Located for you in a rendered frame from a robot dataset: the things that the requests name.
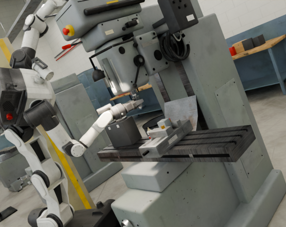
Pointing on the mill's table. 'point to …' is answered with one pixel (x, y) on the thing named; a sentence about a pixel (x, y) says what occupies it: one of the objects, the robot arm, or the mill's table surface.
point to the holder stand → (123, 132)
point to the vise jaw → (158, 132)
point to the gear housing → (109, 32)
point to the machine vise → (172, 138)
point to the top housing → (65, 12)
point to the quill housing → (123, 64)
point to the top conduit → (111, 6)
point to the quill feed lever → (138, 59)
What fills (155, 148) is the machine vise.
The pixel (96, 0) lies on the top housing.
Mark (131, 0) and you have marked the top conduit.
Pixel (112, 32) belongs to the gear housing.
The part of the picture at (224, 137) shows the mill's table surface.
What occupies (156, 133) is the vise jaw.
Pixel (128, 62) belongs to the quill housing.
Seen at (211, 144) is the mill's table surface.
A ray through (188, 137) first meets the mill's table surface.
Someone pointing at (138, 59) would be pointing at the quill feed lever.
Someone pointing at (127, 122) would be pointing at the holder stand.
